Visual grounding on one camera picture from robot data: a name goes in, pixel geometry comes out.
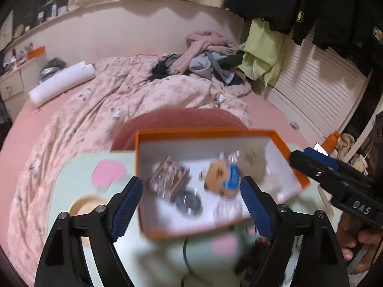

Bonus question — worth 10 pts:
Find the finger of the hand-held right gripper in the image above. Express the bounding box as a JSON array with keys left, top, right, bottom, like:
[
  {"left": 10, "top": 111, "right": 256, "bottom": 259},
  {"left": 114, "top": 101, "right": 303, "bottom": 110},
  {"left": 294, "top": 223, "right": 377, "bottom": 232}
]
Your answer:
[
  {"left": 304, "top": 147, "right": 340, "bottom": 169},
  {"left": 290, "top": 150, "right": 338, "bottom": 192}
]

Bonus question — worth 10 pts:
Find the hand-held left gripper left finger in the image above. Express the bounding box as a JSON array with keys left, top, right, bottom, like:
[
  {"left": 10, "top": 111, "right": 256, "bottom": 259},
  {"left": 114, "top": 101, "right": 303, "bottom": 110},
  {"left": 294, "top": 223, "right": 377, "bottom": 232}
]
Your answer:
[{"left": 34, "top": 176, "right": 143, "bottom": 287}]

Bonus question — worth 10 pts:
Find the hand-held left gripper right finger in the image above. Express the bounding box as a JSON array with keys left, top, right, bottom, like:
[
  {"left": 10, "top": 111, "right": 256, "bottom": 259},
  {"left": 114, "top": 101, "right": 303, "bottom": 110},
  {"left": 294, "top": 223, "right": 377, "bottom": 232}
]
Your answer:
[{"left": 239, "top": 176, "right": 350, "bottom": 287}]

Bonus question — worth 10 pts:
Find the clear round container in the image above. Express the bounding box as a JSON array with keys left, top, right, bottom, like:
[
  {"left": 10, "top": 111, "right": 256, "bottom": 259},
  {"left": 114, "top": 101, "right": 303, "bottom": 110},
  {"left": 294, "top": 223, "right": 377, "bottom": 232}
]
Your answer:
[{"left": 214, "top": 199, "right": 243, "bottom": 223}]

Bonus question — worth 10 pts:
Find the orange cardboard box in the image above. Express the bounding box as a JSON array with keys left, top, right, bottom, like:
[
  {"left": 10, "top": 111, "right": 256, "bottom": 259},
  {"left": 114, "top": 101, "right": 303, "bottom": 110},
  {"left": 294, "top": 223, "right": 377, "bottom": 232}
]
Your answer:
[{"left": 134, "top": 128, "right": 310, "bottom": 240}]

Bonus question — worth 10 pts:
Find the brown bear toy blue shirt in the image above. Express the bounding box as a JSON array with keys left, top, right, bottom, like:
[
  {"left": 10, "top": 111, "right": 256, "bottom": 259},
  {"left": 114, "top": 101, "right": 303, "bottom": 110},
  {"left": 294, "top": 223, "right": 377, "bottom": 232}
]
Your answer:
[{"left": 203, "top": 159, "right": 242, "bottom": 199}]

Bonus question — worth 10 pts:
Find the beige plush keychain toy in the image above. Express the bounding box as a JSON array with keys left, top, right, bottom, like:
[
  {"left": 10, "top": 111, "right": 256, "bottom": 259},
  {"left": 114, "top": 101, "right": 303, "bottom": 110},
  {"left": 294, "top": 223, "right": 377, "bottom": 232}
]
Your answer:
[{"left": 239, "top": 143, "right": 267, "bottom": 183}]

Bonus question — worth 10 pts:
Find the brown patterned packet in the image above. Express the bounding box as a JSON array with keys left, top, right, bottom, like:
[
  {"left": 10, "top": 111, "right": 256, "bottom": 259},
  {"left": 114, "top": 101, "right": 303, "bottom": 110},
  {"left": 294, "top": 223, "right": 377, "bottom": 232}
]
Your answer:
[{"left": 149, "top": 155, "right": 191, "bottom": 201}]

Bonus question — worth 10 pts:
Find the round dark tin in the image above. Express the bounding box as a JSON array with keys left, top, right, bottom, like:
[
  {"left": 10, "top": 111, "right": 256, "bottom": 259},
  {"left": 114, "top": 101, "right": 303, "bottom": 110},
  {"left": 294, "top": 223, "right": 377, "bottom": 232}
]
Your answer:
[{"left": 174, "top": 191, "right": 202, "bottom": 216}]

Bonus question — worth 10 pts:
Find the pastel bead keychain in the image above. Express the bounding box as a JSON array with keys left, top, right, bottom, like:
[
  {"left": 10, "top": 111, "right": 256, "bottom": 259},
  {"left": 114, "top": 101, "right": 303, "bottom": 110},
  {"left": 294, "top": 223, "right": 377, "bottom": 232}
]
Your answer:
[{"left": 218, "top": 151, "right": 240, "bottom": 163}]

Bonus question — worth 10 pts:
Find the person's right hand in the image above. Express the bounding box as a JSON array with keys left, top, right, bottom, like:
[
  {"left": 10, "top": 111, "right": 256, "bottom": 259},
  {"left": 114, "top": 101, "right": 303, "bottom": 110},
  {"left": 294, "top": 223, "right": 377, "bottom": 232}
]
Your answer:
[{"left": 337, "top": 214, "right": 380, "bottom": 262}]

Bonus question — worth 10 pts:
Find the orange bottle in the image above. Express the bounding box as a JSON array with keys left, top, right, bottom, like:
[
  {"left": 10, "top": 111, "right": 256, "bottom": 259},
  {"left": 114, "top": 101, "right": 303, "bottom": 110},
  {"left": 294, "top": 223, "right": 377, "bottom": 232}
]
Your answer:
[{"left": 325, "top": 130, "right": 342, "bottom": 156}]

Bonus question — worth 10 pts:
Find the beige cloth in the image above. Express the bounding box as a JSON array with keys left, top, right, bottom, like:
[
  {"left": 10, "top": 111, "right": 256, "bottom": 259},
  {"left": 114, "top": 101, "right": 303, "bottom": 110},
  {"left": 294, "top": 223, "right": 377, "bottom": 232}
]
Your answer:
[{"left": 337, "top": 133, "right": 356, "bottom": 159}]

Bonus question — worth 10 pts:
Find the pink bed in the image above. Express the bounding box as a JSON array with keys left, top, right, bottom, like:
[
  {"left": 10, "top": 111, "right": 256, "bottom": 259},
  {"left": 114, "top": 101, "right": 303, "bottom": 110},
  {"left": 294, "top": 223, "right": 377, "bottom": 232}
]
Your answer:
[{"left": 0, "top": 51, "right": 330, "bottom": 287}]

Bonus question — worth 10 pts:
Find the white slatted panel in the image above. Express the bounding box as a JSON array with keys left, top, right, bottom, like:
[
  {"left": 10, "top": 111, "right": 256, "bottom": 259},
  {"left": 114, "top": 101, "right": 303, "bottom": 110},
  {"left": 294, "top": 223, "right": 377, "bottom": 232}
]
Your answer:
[{"left": 266, "top": 21, "right": 370, "bottom": 144}]

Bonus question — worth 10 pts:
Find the pink floral duvet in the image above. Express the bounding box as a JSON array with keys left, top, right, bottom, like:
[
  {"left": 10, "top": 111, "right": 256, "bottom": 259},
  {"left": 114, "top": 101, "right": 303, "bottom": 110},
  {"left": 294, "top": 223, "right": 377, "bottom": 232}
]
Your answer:
[{"left": 7, "top": 54, "right": 252, "bottom": 286}]

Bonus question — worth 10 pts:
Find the dark red pillow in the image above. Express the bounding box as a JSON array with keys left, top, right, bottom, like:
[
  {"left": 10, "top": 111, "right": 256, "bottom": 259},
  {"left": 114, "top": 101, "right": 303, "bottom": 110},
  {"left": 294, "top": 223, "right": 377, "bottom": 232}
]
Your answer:
[{"left": 111, "top": 108, "right": 250, "bottom": 151}]

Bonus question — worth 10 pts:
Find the light green hanging garment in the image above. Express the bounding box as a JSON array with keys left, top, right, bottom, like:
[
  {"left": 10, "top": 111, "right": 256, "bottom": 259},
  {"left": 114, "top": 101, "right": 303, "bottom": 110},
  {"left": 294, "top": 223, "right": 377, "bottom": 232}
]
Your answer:
[{"left": 235, "top": 18, "right": 288, "bottom": 87}]

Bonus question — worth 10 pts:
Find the grey blue garment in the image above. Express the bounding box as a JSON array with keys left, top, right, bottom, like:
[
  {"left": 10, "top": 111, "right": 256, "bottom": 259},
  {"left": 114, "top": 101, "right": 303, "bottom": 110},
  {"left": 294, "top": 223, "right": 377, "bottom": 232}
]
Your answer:
[{"left": 166, "top": 51, "right": 240, "bottom": 86}]

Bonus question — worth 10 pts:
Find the white paper roll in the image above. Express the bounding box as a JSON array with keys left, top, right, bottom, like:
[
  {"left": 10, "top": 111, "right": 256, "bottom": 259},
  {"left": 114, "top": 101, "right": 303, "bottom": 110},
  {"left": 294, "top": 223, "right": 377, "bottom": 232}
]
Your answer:
[{"left": 28, "top": 61, "right": 96, "bottom": 108}]

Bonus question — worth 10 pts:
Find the black hanging jacket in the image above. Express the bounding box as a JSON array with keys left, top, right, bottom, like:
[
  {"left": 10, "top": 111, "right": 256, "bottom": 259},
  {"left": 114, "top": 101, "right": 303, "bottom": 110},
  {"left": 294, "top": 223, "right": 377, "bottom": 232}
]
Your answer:
[
  {"left": 224, "top": 0, "right": 306, "bottom": 33},
  {"left": 292, "top": 0, "right": 383, "bottom": 75}
]

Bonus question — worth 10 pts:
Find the round grey bag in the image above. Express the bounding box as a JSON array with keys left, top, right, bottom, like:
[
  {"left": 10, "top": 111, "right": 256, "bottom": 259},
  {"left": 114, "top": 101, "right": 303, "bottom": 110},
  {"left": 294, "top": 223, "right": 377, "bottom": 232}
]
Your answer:
[{"left": 40, "top": 57, "right": 68, "bottom": 81}]

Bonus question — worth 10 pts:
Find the pile of clothes on bed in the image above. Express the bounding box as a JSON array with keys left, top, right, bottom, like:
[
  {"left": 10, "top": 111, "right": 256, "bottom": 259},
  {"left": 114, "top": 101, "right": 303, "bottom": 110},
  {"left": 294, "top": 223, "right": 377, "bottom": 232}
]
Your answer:
[{"left": 172, "top": 30, "right": 237, "bottom": 74}]

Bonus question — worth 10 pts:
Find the white desk with drawers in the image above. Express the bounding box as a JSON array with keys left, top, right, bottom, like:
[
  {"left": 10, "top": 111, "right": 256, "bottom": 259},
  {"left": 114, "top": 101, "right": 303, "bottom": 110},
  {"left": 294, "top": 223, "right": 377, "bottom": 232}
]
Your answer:
[{"left": 0, "top": 66, "right": 26, "bottom": 102}]

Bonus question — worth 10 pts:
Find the small orange box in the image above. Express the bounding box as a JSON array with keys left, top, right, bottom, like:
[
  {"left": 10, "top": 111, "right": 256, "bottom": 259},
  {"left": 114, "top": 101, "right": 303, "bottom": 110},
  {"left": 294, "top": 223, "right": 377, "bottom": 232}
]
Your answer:
[{"left": 27, "top": 45, "right": 46, "bottom": 60}]

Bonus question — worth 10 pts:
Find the black cable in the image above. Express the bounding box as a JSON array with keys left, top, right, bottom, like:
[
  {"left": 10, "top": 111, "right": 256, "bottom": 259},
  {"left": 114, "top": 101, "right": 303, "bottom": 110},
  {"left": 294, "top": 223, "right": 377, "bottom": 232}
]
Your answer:
[{"left": 182, "top": 236, "right": 204, "bottom": 287}]

